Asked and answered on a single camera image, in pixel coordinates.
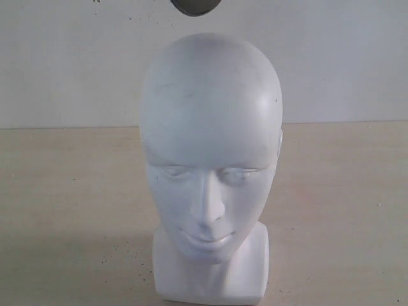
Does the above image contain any black helmet with tinted visor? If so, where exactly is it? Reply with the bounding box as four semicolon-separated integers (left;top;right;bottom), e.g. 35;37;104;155
170;0;221;17

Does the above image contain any white mannequin head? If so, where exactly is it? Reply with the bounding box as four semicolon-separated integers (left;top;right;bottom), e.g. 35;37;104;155
139;33;283;305

